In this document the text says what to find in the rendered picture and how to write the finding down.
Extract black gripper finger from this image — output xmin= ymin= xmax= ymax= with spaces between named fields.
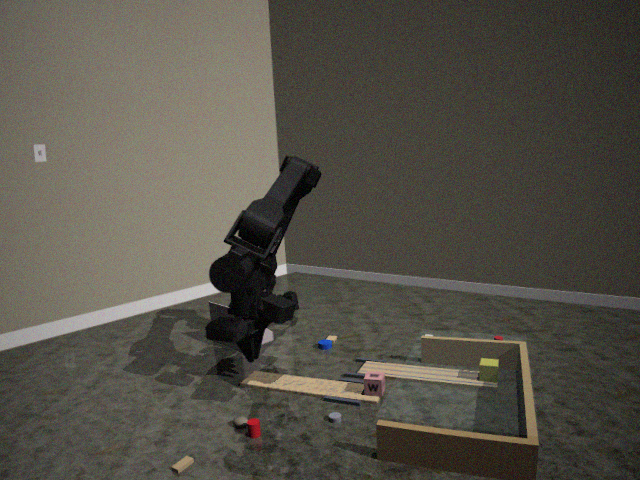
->
xmin=235 ymin=328 xmax=261 ymax=363
xmin=254 ymin=318 xmax=272 ymax=359

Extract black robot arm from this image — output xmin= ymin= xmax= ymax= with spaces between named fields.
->
xmin=209 ymin=156 xmax=321 ymax=324

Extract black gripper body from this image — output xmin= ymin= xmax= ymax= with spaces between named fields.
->
xmin=205 ymin=278 xmax=267 ymax=342

